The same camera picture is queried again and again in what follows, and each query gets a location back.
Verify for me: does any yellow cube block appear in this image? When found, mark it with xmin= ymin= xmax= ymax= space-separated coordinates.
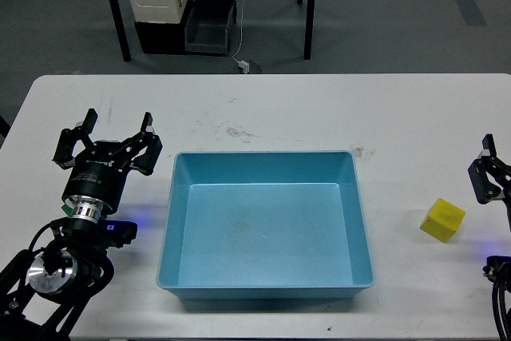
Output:
xmin=420 ymin=198 xmax=465 ymax=243

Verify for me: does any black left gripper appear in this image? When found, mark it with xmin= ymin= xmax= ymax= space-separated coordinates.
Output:
xmin=53 ymin=108 xmax=163 ymax=213

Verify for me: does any light blue plastic tray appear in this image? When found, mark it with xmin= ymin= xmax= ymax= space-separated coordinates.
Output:
xmin=156 ymin=151 xmax=375 ymax=300

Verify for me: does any dark base crate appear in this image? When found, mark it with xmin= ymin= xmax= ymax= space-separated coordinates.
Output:
xmin=134 ymin=0 xmax=194 ymax=55

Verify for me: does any grey plastic bin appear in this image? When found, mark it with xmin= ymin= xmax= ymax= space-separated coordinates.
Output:
xmin=184 ymin=0 xmax=237 ymax=56

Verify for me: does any white hanging cable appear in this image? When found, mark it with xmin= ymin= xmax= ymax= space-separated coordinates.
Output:
xmin=232 ymin=0 xmax=247 ymax=63

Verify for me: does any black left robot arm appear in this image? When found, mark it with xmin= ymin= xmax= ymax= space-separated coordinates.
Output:
xmin=1 ymin=109 xmax=163 ymax=340

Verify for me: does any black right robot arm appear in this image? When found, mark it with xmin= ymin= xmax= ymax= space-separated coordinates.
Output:
xmin=468 ymin=133 xmax=510 ymax=340

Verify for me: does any black table leg left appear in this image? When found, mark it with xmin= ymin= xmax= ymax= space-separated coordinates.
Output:
xmin=109 ymin=0 xmax=131 ymax=62

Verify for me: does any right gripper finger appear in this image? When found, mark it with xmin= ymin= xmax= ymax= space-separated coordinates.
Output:
xmin=468 ymin=133 xmax=510 ymax=204

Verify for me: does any white power adapter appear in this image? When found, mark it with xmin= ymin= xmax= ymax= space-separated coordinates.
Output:
xmin=238 ymin=60 xmax=262 ymax=74

